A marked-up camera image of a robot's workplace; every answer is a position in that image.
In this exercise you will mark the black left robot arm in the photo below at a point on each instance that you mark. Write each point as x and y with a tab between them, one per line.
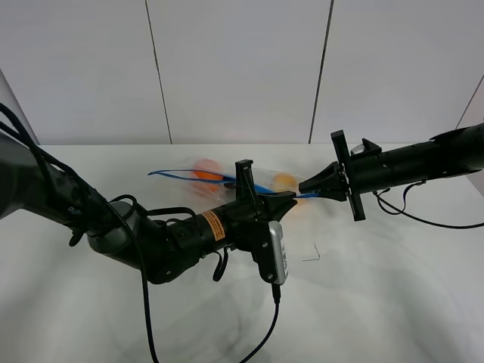
162	243

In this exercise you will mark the clear zip bag blue seal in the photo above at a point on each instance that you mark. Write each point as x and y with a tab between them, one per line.
176	185

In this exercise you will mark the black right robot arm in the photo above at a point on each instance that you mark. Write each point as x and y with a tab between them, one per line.
367	168

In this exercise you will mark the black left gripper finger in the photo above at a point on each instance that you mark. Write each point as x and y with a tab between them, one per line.
276	213
277	199

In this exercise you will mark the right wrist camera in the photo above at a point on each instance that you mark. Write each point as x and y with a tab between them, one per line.
365	149

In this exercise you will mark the yellow lemon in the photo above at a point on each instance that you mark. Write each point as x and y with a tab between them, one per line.
285	182

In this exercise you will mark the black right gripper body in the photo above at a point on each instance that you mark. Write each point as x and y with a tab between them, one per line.
351	179

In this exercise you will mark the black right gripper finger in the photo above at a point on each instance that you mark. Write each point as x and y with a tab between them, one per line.
338	194
326	180

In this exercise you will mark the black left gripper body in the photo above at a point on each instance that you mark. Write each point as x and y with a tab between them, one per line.
247	228

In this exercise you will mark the orange fruit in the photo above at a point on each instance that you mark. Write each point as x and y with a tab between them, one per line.
208	170

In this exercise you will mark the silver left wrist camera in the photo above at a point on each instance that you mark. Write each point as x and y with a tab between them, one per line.
269	252

